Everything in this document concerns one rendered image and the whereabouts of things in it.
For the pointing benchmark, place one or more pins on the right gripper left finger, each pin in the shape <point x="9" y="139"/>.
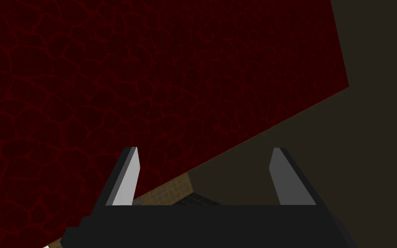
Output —
<point x="124" y="182"/>

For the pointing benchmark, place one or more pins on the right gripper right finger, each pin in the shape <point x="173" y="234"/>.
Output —
<point x="291" y="182"/>

